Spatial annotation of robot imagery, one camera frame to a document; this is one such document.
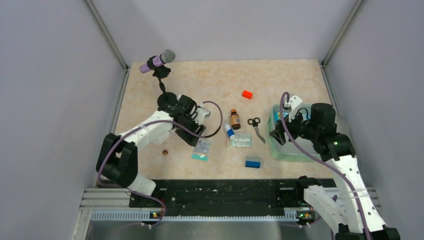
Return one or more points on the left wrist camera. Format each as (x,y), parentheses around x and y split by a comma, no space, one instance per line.
(202,114)

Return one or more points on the black microphone stand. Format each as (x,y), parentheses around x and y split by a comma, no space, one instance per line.
(164,89)

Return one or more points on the white blue small bottle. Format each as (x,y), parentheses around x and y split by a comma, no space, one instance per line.
(229,131)

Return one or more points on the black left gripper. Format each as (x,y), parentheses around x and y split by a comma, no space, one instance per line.
(191,137)

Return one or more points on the purple grey microphone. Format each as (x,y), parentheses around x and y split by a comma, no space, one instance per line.
(157,61)

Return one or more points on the clear teal zip bag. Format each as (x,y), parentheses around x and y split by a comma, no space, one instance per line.
(201,150)

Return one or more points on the blue cotton ball bag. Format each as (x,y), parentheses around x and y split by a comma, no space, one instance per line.
(278,116)

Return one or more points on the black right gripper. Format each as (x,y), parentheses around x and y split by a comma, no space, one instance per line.
(277,133)

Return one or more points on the translucent box lid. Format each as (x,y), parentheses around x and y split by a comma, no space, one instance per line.
(342,126)

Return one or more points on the blue grey small box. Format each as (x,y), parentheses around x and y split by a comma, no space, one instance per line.
(252,162)

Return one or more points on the black handled scissors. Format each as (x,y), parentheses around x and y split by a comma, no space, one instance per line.
(254,122)

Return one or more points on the brown medicine bottle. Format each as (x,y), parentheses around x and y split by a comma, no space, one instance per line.
(235,119)

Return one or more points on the orange block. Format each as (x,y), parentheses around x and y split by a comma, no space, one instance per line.
(247,94)

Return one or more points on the green plastic medicine box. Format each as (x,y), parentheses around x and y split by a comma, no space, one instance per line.
(287,152)

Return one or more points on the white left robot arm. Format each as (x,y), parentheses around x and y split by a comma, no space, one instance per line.
(118,157)

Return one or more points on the clear gauze packet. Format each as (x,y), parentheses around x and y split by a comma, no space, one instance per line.
(242,140)

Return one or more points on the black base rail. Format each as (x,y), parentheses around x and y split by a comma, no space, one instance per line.
(225,198)

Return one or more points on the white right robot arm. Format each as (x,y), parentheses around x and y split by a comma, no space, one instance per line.
(318,138)

